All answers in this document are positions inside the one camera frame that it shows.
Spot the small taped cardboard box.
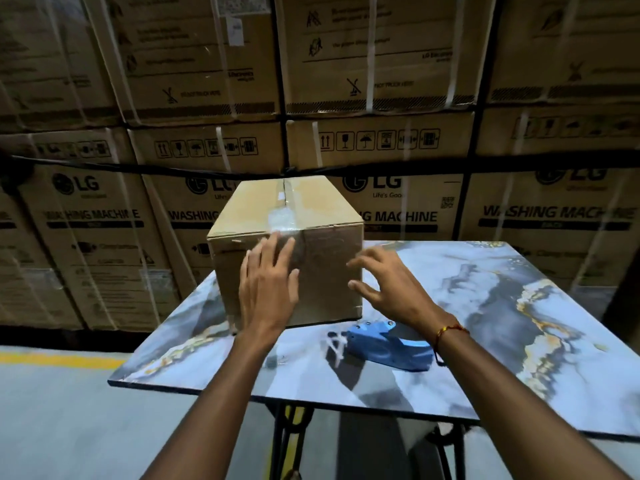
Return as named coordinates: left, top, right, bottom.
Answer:
left=206, top=175, right=365, bottom=331

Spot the person's right forearm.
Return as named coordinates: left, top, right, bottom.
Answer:
left=434, top=321, right=632, bottom=480

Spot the blue tape dispenser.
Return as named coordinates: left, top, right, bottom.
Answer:
left=326, top=320, right=435, bottom=373

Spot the stack of large printed cartons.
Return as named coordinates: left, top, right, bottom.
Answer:
left=0, top=0, right=640, bottom=332

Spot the black metal table frame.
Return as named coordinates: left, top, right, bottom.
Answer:
left=267, top=402, right=469, bottom=480

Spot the black horizontal strap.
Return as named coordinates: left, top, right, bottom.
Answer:
left=0, top=152, right=640, bottom=179

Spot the person's left forearm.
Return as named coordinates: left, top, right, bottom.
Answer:
left=141, top=329, right=285, bottom=480

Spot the red thread bracelet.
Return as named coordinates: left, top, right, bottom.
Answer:
left=432, top=322, right=471, bottom=368

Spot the person's right hand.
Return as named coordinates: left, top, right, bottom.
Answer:
left=346, top=246, right=453, bottom=340

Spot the person's left hand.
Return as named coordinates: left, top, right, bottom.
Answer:
left=235, top=233, right=301, bottom=338

